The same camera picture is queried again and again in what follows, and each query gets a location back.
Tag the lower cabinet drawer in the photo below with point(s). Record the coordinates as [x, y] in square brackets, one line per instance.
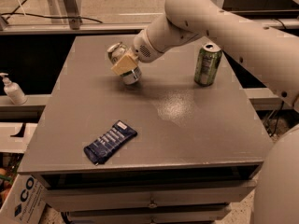
[183, 214]

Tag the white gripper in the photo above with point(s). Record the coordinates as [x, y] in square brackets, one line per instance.
[142, 49]

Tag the green soda can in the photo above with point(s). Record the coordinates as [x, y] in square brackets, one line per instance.
[209, 58]

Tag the white cardboard box with letters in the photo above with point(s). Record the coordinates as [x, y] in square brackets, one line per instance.
[23, 204]

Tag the metal railing bracket left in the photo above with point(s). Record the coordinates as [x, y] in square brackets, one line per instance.
[73, 8]

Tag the white pump bottle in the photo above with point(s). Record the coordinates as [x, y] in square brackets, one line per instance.
[13, 90]

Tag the dark blue snack bar wrapper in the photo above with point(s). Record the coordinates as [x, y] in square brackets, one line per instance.
[105, 146]

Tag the cabinet drawer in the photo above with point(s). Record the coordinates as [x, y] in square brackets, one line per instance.
[72, 200]
[183, 214]

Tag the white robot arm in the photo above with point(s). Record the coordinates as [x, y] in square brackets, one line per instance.
[267, 53]

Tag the grey drawer cabinet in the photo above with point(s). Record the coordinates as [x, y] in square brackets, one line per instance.
[185, 133]

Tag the upper cabinet drawer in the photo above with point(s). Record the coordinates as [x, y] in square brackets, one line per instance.
[72, 200]

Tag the white 7up can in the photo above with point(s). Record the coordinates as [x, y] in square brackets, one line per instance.
[130, 77]

